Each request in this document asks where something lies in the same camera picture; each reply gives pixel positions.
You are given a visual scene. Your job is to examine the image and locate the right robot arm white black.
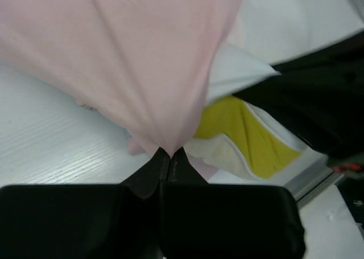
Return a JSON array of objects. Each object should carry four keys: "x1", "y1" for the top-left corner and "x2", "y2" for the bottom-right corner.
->
[{"x1": 234, "y1": 32, "x2": 363, "y2": 159}]

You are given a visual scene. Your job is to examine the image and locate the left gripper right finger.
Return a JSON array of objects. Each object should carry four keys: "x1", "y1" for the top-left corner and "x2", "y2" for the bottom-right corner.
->
[{"x1": 159, "y1": 149, "x2": 306, "y2": 258}]

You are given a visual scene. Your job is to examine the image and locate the white pillow yellow edge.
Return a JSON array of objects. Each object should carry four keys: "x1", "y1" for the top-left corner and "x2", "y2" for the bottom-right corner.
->
[{"x1": 186, "y1": 0, "x2": 363, "y2": 180}]

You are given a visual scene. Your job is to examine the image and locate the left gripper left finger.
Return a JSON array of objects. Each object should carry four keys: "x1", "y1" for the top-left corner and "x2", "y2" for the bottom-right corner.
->
[{"x1": 1, "y1": 149, "x2": 170, "y2": 258}]

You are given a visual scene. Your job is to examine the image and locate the pink blue printed pillowcase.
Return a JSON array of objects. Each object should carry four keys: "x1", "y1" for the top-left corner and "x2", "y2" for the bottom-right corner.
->
[{"x1": 1, "y1": 0, "x2": 242, "y2": 155}]

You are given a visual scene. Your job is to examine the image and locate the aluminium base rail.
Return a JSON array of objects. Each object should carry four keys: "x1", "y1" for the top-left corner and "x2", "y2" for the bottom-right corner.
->
[{"x1": 284, "y1": 156, "x2": 342, "y2": 208}]

